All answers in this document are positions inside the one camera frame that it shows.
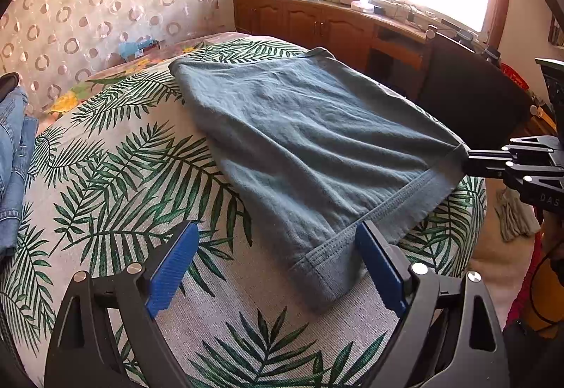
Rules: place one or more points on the dark chair back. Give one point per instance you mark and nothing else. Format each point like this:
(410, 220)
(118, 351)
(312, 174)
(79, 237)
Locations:
(469, 95)

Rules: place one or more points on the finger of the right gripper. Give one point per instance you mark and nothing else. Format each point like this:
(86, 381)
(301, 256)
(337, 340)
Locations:
(488, 156)
(485, 171)

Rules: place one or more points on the cardboard box with blue cloth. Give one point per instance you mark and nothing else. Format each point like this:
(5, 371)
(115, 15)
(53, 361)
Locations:
(130, 51)

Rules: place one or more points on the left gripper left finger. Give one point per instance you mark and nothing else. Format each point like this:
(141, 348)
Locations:
(167, 265)

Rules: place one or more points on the grey-blue pants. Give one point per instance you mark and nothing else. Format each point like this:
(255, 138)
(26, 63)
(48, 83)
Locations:
(314, 148)

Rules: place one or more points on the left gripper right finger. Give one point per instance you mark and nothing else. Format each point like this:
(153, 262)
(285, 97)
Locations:
(387, 266)

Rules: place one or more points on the sheer circle pattern curtain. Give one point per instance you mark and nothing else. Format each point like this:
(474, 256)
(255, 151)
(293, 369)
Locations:
(54, 44)

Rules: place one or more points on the folded blue jeans stack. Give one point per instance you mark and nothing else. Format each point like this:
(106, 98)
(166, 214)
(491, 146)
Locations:
(17, 145)

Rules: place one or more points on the wooden sideboard cabinet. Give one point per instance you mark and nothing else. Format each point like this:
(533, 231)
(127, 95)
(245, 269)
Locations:
(381, 48)

